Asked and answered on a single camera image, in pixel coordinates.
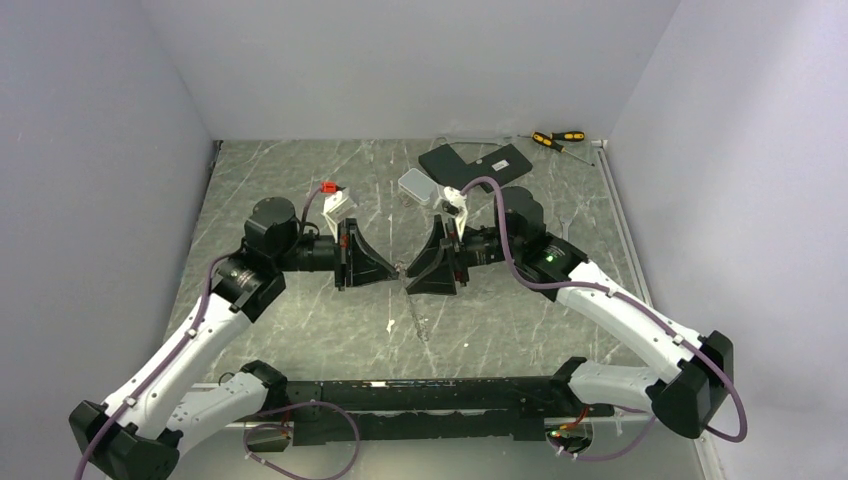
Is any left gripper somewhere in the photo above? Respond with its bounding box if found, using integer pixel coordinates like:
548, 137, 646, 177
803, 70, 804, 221
274, 217, 398, 291

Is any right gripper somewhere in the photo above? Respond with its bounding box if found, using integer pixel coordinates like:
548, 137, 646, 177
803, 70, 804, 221
405, 214, 521, 296

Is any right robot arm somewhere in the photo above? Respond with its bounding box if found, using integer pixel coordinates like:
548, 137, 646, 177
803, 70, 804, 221
406, 186, 738, 439

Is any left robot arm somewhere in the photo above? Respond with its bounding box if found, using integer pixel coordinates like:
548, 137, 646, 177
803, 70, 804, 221
69, 197, 398, 479

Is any white rectangular box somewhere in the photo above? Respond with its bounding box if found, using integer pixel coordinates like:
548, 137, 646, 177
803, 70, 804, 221
397, 168, 440, 205

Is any black rectangular box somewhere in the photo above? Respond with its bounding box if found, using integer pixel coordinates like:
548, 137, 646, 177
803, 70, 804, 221
472, 144, 533, 187

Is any silver wrench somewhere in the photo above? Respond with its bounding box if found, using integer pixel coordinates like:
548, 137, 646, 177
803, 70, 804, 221
559, 216, 573, 241

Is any yellow black screwdriver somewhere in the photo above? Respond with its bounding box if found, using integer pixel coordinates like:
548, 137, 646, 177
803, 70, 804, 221
532, 139, 593, 166
520, 131, 586, 143

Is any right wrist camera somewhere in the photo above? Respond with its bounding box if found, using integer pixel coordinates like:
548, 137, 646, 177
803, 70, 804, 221
440, 186, 468, 233

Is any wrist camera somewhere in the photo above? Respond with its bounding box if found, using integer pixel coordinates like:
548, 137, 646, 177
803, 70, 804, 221
320, 182, 358, 237
440, 186, 468, 233

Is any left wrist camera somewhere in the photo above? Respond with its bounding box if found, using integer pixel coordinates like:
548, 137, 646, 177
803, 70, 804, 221
320, 182, 358, 237

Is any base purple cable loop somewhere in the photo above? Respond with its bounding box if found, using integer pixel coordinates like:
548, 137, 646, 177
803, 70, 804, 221
242, 399, 362, 480

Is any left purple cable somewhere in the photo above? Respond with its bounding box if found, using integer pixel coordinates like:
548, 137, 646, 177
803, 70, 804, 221
72, 254, 233, 480

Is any black base frame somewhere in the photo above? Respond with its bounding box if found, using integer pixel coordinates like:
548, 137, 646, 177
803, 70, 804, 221
228, 360, 614, 446

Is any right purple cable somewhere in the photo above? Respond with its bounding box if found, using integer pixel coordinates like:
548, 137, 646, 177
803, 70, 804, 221
460, 176, 749, 444

